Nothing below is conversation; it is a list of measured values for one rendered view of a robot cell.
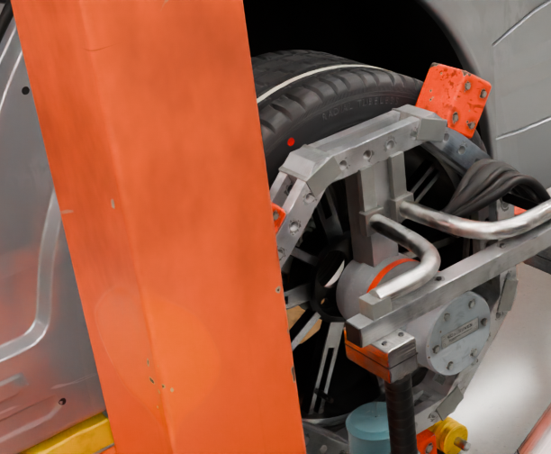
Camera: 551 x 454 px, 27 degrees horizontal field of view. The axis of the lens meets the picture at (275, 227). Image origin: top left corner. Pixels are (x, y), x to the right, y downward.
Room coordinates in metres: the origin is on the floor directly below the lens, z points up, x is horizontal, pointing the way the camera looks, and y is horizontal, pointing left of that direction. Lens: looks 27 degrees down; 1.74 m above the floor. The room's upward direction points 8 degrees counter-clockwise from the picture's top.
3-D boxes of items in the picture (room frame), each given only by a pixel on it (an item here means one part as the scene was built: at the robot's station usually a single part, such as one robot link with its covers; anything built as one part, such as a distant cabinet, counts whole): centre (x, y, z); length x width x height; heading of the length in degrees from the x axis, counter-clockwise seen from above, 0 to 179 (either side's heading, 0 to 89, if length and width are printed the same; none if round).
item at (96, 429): (1.46, 0.39, 0.71); 0.14 x 0.14 x 0.05; 33
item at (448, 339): (1.44, -0.18, 0.85); 0.21 x 0.14 x 0.14; 33
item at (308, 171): (1.50, -0.14, 0.85); 0.54 x 0.07 x 0.54; 123
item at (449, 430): (1.65, -0.19, 0.51); 0.29 x 0.06 x 0.06; 33
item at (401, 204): (1.45, -0.29, 1.03); 0.19 x 0.18 x 0.11; 33
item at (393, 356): (1.24, -0.11, 0.93); 0.09 x 0.05 x 0.05; 33
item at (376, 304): (1.35, -0.13, 1.03); 0.19 x 0.18 x 0.11; 33
